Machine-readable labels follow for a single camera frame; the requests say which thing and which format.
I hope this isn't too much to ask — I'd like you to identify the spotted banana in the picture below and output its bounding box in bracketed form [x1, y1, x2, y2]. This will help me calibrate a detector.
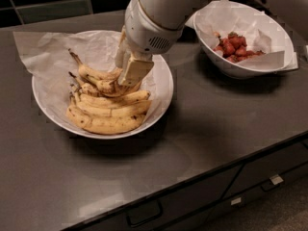
[68, 72, 102, 97]
[67, 48, 142, 98]

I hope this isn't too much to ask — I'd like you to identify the yellow banana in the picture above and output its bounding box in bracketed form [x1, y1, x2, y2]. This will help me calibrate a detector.
[66, 105, 145, 135]
[66, 94, 151, 117]
[70, 89, 150, 109]

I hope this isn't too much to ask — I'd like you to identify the large white banana bowl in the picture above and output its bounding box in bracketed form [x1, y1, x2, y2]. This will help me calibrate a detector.
[31, 29, 174, 141]

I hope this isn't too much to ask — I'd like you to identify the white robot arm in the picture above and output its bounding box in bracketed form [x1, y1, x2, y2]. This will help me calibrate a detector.
[115, 0, 308, 87]

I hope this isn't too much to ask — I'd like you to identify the dark left drawer front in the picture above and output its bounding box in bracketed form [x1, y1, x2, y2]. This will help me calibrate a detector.
[82, 167, 240, 231]

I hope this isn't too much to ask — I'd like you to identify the dark drawer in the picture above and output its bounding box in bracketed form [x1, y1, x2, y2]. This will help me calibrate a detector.
[225, 142, 308, 197]
[82, 167, 240, 231]

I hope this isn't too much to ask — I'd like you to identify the lower yellow banana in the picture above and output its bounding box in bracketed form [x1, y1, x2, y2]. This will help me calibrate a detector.
[66, 94, 151, 117]

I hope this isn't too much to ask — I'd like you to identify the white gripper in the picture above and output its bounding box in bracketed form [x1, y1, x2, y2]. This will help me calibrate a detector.
[115, 0, 183, 87]

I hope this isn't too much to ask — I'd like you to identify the white paper under bananas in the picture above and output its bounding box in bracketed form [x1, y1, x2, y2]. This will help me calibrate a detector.
[13, 29, 163, 125]

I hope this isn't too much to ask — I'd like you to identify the right drawer handle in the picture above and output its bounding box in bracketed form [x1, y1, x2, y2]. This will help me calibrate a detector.
[260, 174, 284, 193]

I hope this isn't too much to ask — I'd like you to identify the dark right drawer front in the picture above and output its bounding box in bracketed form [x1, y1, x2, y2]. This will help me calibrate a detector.
[225, 142, 308, 197]

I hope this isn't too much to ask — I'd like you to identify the front bottom yellow banana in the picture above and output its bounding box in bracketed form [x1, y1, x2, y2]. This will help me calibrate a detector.
[66, 105, 145, 135]

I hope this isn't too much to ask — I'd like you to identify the white strawberry bowl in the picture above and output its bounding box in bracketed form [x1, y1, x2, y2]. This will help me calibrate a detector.
[192, 0, 295, 80]

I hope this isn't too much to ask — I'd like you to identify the left drawer handle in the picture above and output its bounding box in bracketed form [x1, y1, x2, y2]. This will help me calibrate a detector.
[126, 200, 164, 228]

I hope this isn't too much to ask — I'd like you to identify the white paper under strawberries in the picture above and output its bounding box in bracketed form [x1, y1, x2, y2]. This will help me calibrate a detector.
[185, 0, 299, 72]

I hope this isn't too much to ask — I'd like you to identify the drawer handle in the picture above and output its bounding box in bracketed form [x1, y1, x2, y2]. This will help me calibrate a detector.
[260, 174, 284, 193]
[126, 200, 164, 228]

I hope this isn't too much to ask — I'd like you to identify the middle yellow banana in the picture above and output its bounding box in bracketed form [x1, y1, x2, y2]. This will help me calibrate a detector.
[70, 89, 150, 109]

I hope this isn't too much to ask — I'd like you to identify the red strawberries pile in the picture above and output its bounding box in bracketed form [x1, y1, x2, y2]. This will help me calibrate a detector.
[213, 32, 265, 64]

